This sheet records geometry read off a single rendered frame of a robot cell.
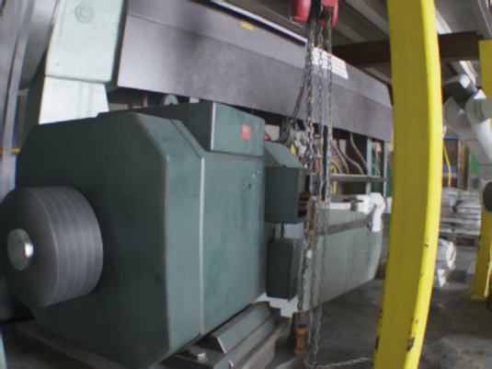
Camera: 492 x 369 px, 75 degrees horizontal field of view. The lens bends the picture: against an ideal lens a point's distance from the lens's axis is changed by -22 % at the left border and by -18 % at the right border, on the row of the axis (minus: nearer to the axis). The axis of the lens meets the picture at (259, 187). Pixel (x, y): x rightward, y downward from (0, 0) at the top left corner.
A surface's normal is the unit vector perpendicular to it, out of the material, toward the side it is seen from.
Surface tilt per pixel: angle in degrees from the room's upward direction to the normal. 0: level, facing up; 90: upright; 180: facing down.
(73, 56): 90
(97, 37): 90
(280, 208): 90
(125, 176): 90
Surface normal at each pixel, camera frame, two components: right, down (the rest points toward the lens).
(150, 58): 0.75, 0.05
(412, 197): -0.66, 0.00
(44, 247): -0.37, 0.02
